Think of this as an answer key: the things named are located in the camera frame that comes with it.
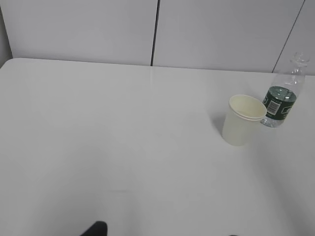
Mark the clear water bottle green label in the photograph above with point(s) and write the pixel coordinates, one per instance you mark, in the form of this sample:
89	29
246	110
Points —
284	90

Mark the white paper cup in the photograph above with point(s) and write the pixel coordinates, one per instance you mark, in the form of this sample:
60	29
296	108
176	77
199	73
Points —
242	119

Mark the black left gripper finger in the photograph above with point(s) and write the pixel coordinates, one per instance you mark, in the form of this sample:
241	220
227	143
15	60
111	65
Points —
99	228

